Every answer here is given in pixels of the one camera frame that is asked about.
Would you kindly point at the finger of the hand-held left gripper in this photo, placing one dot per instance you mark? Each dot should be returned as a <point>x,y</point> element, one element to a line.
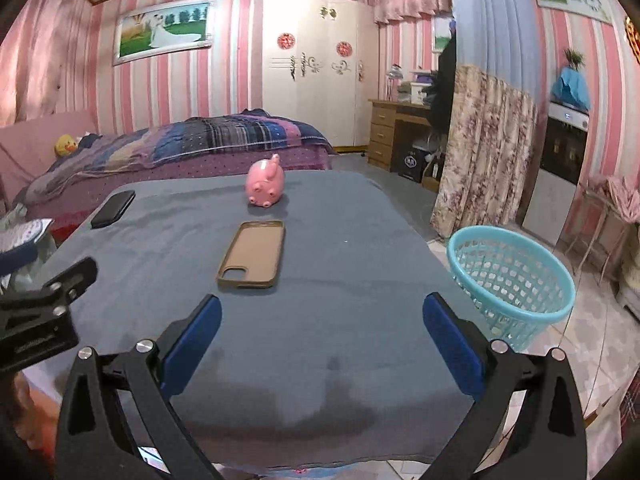
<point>75,272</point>
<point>17,260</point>

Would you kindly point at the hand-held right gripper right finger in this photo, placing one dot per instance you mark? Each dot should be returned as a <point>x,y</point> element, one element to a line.
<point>452,340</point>

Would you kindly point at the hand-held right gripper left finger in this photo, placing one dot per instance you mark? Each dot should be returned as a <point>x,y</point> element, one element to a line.
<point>192,340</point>

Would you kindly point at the teal plastic basket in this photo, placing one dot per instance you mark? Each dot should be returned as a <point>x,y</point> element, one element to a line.
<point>510,280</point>

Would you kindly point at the polka dot bag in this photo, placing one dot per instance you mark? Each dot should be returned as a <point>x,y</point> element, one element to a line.
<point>25,232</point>

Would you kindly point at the black zip case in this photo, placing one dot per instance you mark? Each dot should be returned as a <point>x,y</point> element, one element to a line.
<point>112,210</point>

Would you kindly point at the pink bed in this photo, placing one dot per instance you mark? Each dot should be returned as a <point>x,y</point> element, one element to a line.
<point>150,175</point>

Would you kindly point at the yellow duck plush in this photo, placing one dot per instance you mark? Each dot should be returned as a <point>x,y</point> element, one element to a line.
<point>66,145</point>

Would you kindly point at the white glass-door cabinet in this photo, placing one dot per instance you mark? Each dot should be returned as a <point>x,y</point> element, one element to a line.
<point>550,200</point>

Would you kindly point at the pink piggy bank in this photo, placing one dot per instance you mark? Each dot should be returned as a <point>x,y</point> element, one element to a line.
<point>265,182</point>

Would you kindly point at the striped patchwork blanket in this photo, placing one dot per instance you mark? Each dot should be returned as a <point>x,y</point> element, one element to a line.
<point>200,140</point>

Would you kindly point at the black box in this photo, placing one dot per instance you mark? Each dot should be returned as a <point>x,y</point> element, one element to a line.
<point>407,162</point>

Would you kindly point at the blue and floral curtain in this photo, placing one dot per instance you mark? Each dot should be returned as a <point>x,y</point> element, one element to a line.
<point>485,150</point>

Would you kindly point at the pink patterned curtain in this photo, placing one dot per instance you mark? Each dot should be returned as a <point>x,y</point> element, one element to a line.
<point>40,50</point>

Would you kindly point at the pink cloth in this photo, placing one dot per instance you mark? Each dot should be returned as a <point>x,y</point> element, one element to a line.
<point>615,195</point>

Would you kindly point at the wooden desk with drawers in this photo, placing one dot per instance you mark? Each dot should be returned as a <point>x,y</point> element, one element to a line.
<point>382,130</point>

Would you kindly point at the white box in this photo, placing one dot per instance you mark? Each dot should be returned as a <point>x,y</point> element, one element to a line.
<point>415,94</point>

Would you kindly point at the black coat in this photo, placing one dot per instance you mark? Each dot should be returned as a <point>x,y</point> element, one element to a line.
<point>444,90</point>

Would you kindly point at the framed wedding photo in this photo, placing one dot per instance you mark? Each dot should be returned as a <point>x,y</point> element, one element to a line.
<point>160,30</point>

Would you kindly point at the purple cloth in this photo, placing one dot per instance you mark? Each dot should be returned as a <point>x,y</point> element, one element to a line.
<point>425,79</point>

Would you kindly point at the white wardrobe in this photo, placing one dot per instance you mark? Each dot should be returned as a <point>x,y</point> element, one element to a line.
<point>320,100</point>

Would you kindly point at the desk lamp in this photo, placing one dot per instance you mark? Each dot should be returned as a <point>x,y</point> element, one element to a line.
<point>394,72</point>

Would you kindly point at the blue cloth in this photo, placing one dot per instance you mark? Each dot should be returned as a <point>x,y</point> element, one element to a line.
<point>570,87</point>

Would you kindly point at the small potted plant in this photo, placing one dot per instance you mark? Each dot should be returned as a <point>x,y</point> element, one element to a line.
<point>574,59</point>

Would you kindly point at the red paper cutout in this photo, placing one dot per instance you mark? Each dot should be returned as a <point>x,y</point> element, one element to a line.
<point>344,48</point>
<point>286,40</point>

